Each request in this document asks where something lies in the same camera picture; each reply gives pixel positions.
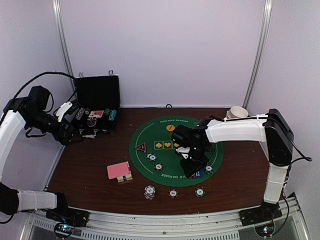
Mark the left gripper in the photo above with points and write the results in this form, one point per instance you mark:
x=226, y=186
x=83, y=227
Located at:
x=64, y=139

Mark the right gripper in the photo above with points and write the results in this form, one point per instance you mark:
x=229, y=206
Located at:
x=191, y=169

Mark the blue round button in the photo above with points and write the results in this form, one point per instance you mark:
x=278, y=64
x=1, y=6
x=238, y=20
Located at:
x=199, y=174

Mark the orange round button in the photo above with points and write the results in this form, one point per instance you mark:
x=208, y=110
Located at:
x=170, y=128

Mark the green blue chip stack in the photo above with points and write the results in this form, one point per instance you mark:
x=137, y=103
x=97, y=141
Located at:
x=199, y=192

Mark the brown chip stack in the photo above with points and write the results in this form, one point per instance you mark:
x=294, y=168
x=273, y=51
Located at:
x=173, y=193

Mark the triangular black red button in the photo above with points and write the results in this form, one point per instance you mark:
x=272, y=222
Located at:
x=142, y=147

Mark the blue white chip stack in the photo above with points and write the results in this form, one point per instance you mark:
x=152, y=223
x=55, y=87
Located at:
x=149, y=192

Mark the pink playing card deck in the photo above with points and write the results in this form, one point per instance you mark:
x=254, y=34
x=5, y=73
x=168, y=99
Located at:
x=118, y=170

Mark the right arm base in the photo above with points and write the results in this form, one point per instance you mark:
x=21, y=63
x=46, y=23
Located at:
x=257, y=215

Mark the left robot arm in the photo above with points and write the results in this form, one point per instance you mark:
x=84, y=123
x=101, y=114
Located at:
x=29, y=135

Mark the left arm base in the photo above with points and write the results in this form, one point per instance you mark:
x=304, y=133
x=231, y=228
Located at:
x=72, y=217

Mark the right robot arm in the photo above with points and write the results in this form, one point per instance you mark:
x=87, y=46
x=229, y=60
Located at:
x=238, y=184

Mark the blue white chips in case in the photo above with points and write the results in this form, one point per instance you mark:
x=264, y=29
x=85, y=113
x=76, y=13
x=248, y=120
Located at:
x=80, y=114

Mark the clear dealer button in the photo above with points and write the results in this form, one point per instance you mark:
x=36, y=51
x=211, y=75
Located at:
x=91, y=122

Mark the brown chips in case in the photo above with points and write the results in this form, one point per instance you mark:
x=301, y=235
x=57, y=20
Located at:
x=87, y=111

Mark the red card deck in case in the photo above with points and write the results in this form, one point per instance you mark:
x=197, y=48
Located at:
x=96, y=114

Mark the green blue chips in case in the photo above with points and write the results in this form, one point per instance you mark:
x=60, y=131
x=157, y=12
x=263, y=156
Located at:
x=107, y=112

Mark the round green poker mat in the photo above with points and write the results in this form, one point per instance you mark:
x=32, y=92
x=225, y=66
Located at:
x=158, y=142

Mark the teal chip row in case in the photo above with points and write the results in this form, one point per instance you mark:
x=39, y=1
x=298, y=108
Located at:
x=112, y=114

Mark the black poker case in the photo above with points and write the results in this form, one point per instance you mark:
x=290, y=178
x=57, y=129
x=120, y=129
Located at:
x=97, y=93

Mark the white bowl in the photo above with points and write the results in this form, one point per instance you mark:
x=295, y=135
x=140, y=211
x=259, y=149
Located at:
x=238, y=112

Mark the clear card box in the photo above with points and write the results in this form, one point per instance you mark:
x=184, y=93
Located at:
x=126, y=177

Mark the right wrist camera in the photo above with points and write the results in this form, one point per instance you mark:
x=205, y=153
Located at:
x=181, y=136

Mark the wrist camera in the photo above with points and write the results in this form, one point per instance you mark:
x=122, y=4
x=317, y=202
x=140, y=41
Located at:
x=181, y=136
x=40, y=96

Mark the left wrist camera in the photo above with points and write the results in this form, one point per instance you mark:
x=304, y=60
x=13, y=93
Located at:
x=40, y=96

